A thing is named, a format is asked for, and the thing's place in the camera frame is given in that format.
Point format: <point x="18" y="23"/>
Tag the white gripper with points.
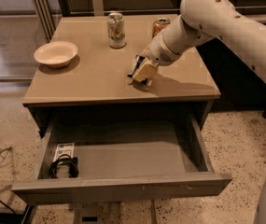
<point x="159" y="54"/>

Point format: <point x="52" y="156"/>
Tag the dark blue rxbar wrapper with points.
<point x="142" y="70"/>

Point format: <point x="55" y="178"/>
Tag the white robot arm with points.
<point x="236" y="140"/>

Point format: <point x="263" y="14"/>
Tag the open grey drawer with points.
<point x="130" y="160"/>

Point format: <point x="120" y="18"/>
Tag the orange gold soda can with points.
<point x="159" y="24"/>

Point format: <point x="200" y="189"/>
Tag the green white soda can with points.
<point x="116" y="32"/>

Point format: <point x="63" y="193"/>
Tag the beige top cabinet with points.
<point x="98" y="74"/>

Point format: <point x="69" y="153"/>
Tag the white paper bowl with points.
<point x="56" y="54"/>

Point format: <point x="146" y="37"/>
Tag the white paper card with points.
<point x="64" y="150"/>

